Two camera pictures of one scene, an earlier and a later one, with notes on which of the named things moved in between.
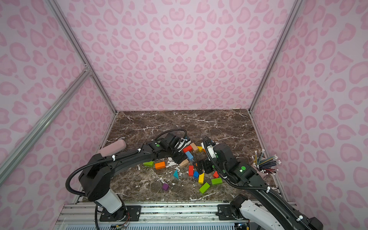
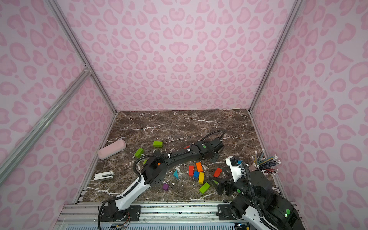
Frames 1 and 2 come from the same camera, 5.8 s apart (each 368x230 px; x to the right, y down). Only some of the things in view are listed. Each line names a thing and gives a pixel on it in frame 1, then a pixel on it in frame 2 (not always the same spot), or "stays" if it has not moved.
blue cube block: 196,174 stays
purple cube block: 165,186 stays
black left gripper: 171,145 to 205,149
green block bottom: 204,188 stays
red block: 190,170 stays
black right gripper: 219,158 to 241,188
